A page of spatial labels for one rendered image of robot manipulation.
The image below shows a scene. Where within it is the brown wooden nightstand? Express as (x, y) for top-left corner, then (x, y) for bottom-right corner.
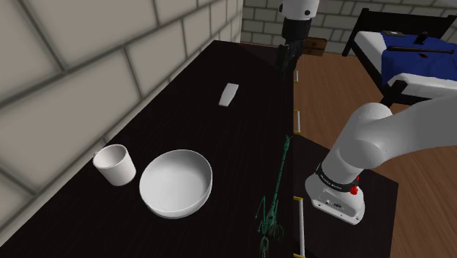
(302, 37), (328, 58)

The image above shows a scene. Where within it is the white remote control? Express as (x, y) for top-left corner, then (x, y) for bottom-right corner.
(218, 82), (240, 108)

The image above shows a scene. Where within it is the black bed with blue blanket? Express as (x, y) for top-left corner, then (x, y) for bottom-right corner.
(341, 7), (457, 108)

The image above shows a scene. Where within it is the black chest of drawers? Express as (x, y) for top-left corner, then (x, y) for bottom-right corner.
(0, 39), (305, 258)

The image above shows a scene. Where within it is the green skeleton figure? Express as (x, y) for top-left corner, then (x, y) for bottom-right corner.
(254, 134), (294, 258)

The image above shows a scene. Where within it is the white bowl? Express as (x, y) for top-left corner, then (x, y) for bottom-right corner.
(138, 149), (214, 220)

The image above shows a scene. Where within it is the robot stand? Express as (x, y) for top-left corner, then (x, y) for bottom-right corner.
(292, 133), (399, 258)

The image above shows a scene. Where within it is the white cup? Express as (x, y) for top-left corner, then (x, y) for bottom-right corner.
(92, 144), (137, 187)

